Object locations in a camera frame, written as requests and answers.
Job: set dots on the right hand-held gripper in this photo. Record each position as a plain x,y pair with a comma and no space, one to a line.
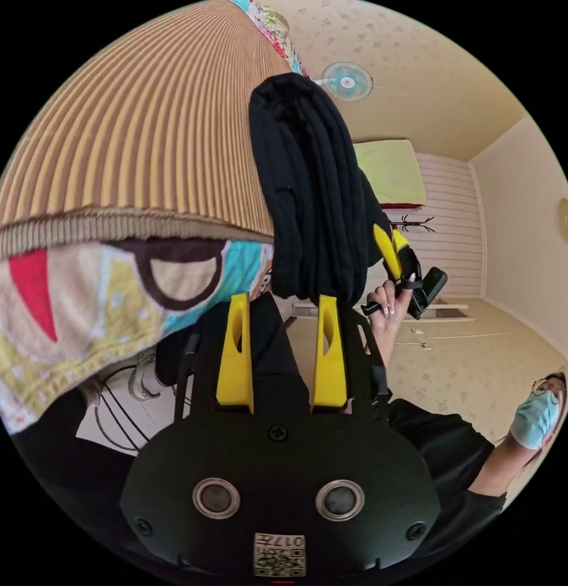
411,268

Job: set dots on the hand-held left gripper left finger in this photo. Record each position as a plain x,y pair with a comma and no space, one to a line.
234,366

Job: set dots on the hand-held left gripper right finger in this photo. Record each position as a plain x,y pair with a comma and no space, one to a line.
330,375

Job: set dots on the black long pants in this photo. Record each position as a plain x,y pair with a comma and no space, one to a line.
311,183

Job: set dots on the person's right forearm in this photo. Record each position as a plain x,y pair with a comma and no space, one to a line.
385,350

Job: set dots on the person's right hand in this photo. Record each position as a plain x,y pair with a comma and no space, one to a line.
390,311

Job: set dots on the black coat rack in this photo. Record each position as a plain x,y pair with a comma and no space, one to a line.
414,224

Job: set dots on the yellow-green curtain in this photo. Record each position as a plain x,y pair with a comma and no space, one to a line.
390,171

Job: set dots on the person's body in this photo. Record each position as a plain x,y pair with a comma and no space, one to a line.
448,451

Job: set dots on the bed with striped woven mat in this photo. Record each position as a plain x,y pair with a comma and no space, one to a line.
128,137

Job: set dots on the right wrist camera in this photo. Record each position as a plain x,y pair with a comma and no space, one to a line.
434,285

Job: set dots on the teal wall fan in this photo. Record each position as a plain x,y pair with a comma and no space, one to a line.
347,82

